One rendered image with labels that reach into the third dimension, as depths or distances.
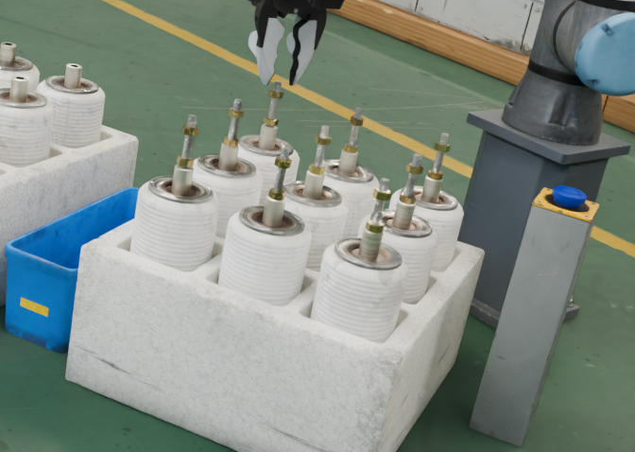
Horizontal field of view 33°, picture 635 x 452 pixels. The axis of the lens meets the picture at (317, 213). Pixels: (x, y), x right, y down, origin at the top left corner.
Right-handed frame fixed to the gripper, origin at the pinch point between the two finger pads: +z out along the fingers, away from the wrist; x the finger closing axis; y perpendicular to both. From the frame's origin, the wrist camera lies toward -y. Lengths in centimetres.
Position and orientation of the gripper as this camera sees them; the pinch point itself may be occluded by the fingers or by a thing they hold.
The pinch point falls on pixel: (283, 77)
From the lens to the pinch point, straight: 142.0
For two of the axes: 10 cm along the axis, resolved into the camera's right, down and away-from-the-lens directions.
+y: -4.8, -3.8, 7.9
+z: -1.6, 9.2, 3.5
